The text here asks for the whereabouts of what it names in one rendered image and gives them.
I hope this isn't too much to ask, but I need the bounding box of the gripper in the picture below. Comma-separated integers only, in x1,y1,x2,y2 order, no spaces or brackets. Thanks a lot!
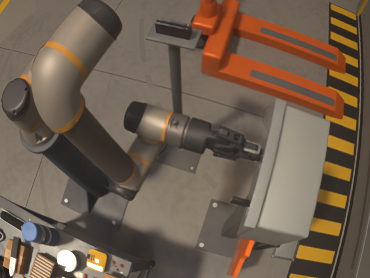
184,117,265,163

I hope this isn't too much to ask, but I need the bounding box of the grey key station box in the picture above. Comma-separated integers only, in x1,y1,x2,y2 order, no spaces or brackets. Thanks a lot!
238,98,331,247

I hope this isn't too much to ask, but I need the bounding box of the black key block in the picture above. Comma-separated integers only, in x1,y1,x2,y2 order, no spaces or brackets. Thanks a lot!
155,18,192,41

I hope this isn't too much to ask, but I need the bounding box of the orange pallet truck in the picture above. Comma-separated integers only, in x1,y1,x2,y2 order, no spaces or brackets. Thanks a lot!
191,0,347,120

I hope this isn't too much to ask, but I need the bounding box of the orange bar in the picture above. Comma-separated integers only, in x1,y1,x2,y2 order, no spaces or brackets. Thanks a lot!
227,237,256,278

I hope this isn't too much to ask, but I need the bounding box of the grey panel with red dots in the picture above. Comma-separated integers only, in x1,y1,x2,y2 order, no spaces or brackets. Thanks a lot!
107,255,135,277

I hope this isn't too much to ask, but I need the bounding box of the yellow handheld device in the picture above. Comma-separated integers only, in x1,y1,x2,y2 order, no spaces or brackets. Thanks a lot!
86,248,109,274

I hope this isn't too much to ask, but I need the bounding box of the dark grey workbench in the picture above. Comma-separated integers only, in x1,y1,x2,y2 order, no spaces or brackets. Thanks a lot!
0,195,156,278

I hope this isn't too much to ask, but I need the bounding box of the white-lidded jar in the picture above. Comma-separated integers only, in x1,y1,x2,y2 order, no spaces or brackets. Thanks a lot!
56,249,81,273

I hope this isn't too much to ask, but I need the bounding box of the blue-lidded dark jar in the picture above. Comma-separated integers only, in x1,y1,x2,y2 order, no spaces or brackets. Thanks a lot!
21,221,61,247

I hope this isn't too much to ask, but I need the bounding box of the brown striped box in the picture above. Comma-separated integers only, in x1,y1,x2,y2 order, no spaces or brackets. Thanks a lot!
28,252,57,278

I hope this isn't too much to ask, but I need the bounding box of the black flat strip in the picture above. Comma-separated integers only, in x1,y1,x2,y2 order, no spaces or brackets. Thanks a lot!
0,210,25,232

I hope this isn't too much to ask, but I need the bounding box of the brown wooden box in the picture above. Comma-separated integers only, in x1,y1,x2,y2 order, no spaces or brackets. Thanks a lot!
15,244,33,275
2,236,21,270

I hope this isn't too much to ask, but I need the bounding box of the grey post stand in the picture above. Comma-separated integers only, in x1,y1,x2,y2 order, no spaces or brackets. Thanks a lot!
145,19,203,175

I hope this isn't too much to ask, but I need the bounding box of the grey station base plate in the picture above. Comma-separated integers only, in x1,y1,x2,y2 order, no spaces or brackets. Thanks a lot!
194,198,300,261

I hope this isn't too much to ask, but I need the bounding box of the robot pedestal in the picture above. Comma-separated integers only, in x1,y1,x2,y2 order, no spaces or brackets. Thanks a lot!
42,134,130,231

